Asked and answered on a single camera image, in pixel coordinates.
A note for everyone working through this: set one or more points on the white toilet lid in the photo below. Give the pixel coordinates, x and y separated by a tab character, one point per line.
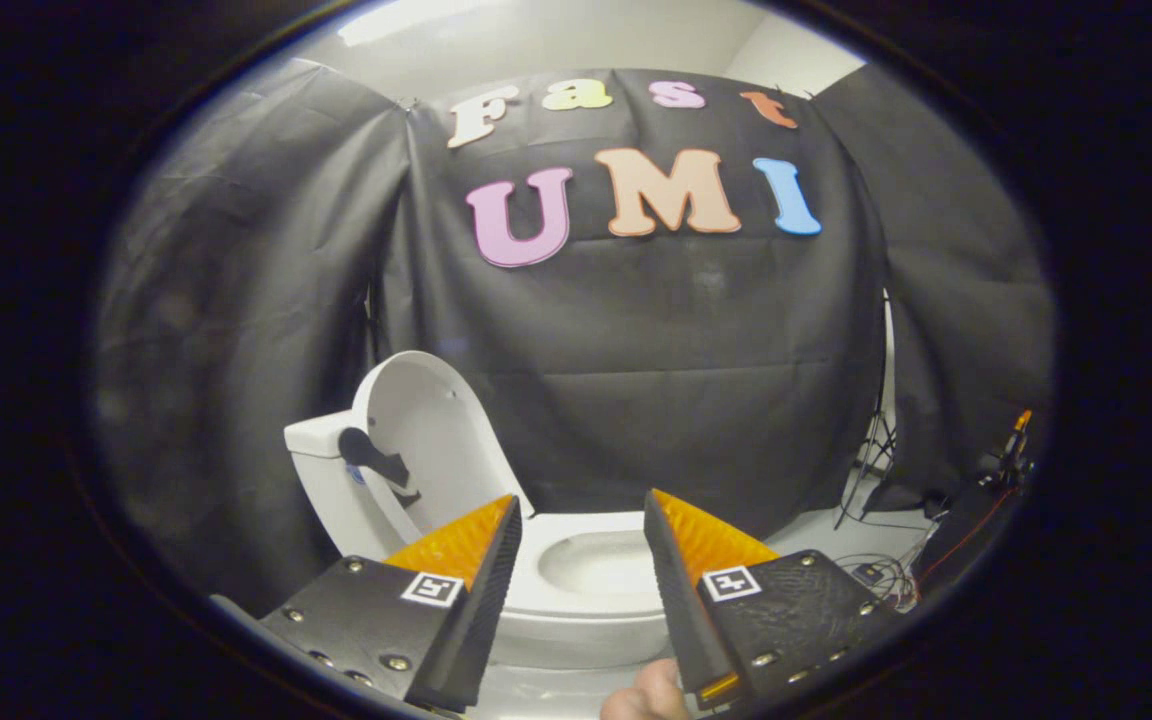
436	430

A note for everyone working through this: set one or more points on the white ceramic toilet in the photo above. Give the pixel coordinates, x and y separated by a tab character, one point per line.
576	610

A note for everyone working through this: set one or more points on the orange black hand-held device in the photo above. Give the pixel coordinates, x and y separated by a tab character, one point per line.
1011	450

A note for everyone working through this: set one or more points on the black backdrop cloth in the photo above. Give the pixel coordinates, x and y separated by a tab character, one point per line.
686	350

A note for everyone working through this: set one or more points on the black round lid pull tab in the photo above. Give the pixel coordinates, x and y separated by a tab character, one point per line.
361	448

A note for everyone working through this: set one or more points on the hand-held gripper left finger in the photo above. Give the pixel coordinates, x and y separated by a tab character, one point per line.
466	620

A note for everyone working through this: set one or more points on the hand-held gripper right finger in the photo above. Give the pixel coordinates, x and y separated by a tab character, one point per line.
686	600

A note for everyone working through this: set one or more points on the black tripod stand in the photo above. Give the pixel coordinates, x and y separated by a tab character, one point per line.
871	450

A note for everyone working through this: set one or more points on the black power adapter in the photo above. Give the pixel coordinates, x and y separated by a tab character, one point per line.
868	573

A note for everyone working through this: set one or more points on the black case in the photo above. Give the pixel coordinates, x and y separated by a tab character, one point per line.
966	520

